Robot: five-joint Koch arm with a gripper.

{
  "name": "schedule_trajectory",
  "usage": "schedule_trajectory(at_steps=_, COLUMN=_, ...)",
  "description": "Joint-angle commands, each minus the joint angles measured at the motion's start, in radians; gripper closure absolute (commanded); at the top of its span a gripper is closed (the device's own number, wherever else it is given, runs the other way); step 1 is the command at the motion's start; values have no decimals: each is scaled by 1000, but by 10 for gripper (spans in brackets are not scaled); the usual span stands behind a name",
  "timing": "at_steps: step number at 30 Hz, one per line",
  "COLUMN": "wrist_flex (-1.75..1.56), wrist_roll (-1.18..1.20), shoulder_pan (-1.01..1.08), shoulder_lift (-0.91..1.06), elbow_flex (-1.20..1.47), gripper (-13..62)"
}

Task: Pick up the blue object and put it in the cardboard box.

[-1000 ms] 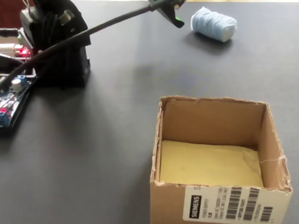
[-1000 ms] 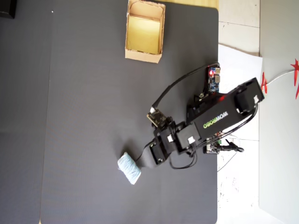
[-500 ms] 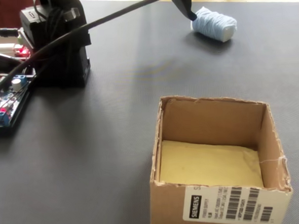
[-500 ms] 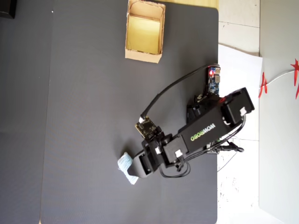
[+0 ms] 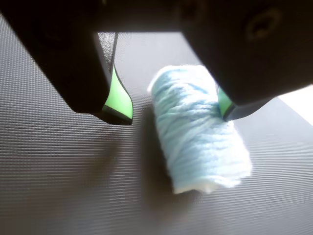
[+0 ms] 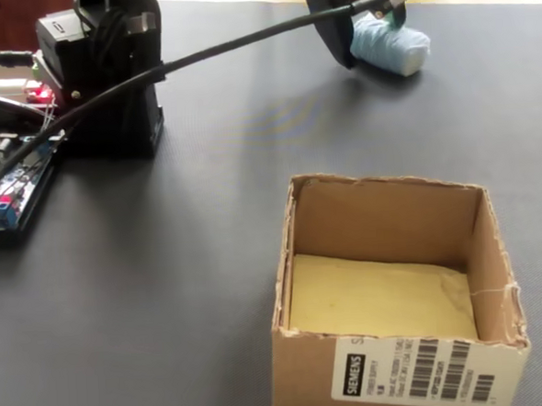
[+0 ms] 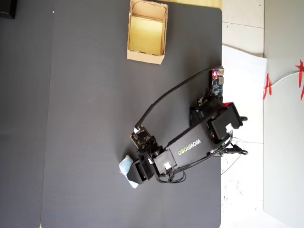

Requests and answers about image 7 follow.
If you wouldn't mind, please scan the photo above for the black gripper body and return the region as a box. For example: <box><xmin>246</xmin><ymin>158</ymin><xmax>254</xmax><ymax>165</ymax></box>
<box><xmin>127</xmin><ymin>147</ymin><xmax>164</xmax><ymax>186</ymax></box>

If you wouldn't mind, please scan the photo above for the light blue yarn block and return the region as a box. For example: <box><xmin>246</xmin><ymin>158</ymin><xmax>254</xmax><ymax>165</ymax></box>
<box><xmin>118</xmin><ymin>154</ymin><xmax>139</xmax><ymax>190</ymax></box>

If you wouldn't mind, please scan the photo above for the open cardboard box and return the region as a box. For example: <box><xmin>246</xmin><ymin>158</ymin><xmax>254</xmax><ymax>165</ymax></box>
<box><xmin>126</xmin><ymin>0</ymin><xmax>170</xmax><ymax>65</ymax></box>

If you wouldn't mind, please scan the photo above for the black box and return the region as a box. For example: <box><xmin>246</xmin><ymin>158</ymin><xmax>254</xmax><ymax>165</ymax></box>
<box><xmin>0</xmin><ymin>0</ymin><xmax>18</xmax><ymax>20</ymax></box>

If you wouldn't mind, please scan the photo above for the black textured mat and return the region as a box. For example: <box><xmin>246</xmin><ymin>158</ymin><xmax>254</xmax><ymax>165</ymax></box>
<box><xmin>0</xmin><ymin>0</ymin><xmax>54</xmax><ymax>228</ymax></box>
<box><xmin>40</xmin><ymin>0</ymin><xmax>223</xmax><ymax>228</ymax></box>

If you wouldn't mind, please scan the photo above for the blue controller circuit board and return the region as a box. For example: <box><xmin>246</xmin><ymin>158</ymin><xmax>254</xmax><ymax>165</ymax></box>
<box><xmin>208</xmin><ymin>67</ymin><xmax>226</xmax><ymax>98</ymax></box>

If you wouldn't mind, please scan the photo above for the yellow pad lining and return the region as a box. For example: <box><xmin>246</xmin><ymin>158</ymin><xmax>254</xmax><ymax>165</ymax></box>
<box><xmin>130</xmin><ymin>14</ymin><xmax>164</xmax><ymax>55</ymax></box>

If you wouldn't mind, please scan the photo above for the white paper sheet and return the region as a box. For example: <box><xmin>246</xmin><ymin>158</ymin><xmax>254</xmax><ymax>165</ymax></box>
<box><xmin>222</xmin><ymin>44</ymin><xmax>268</xmax><ymax>145</ymax></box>

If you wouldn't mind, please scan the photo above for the red paper cutout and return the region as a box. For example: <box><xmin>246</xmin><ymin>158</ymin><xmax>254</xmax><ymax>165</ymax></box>
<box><xmin>262</xmin><ymin>73</ymin><xmax>273</xmax><ymax>101</ymax></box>
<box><xmin>295</xmin><ymin>59</ymin><xmax>304</xmax><ymax>102</ymax></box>

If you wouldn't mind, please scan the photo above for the black servo wire bundle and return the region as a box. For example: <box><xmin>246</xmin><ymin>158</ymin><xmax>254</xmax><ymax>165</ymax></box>
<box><xmin>155</xmin><ymin>133</ymin><xmax>236</xmax><ymax>184</ymax></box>

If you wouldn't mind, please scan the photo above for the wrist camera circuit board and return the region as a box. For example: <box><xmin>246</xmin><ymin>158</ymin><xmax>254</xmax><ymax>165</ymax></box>
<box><xmin>129</xmin><ymin>125</ymin><xmax>152</xmax><ymax>151</ymax></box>

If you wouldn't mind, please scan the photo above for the black camera USB cable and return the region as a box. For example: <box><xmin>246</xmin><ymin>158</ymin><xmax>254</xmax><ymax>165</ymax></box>
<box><xmin>134</xmin><ymin>65</ymin><xmax>224</xmax><ymax>131</ymax></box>

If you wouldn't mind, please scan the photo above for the black power plug cable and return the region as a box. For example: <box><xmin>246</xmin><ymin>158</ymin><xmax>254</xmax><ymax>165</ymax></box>
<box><xmin>220</xmin><ymin>146</ymin><xmax>249</xmax><ymax>156</ymax></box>

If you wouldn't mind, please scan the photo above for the white thin cord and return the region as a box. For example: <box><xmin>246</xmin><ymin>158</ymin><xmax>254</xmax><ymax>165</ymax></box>
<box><xmin>264</xmin><ymin>71</ymin><xmax>299</xmax><ymax>92</ymax></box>

